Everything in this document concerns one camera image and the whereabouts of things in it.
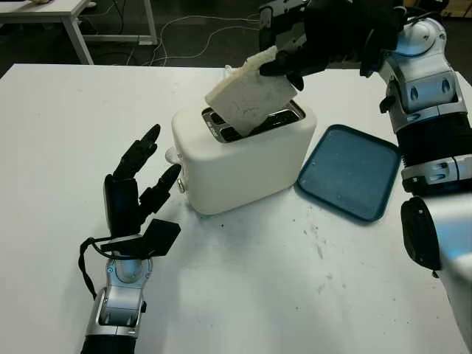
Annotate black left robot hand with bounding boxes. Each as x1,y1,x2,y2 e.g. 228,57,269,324
102,123,182,237

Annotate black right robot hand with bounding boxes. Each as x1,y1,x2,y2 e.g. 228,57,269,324
257,0,403,91

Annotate white bread slice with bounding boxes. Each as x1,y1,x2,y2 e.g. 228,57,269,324
204,46,298,137

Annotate white two-slot toaster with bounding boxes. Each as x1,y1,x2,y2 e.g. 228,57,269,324
164,98,318,217

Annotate blue plastic tray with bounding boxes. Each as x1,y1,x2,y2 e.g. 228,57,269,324
294,124,402,223

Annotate wooden crates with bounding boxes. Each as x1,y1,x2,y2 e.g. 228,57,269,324
440,0,472,18

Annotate white office desk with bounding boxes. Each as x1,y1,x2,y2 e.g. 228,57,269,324
0,0,158,66

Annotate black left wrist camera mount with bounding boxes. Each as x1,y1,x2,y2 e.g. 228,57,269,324
100,218,181,258

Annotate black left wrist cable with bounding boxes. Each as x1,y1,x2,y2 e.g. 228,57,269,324
76,235,111,299

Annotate white floor cable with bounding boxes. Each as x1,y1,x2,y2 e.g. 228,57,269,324
150,10,263,67

